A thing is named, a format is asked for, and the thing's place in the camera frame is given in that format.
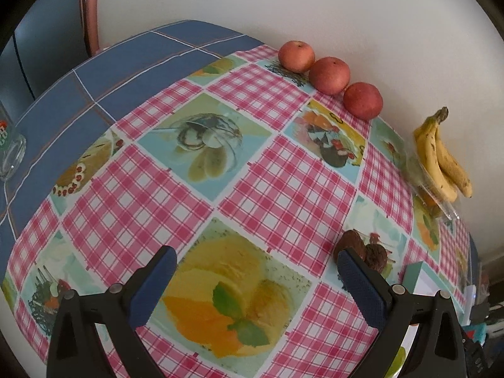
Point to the blue plaid tablecloth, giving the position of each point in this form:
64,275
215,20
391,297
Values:
79,107

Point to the large green guava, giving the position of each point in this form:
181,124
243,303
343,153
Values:
397,363

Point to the yellow banana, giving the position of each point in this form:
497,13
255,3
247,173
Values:
425,139
450,166

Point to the upper yellow banana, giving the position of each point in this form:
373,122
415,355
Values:
450,166

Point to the clear plastic fruit container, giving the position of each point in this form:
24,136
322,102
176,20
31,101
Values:
423,186

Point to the brown salak fruit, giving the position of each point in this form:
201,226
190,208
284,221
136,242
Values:
350,239
376,257

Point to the red apple middle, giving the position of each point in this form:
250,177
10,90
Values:
329,75

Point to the red apple near bananas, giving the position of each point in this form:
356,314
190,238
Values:
364,101

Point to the teal toy camera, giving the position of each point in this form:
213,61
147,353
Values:
477,332

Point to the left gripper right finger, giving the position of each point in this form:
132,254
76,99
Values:
385,307

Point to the white power strip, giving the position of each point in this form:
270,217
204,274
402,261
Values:
470,294

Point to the white tray teal rim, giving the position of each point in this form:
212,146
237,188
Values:
435,342

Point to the red apple far left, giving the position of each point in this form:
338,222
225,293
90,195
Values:
296,56

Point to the lower yellow banana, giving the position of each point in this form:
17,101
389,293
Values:
425,139

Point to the pink checkered fruit tablecloth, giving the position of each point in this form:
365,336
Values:
250,175

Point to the pink chair frame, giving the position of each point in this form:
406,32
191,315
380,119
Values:
89,21

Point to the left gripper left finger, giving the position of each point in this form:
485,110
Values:
75,348

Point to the clear drinking glass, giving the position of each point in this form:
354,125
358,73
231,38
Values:
12,146

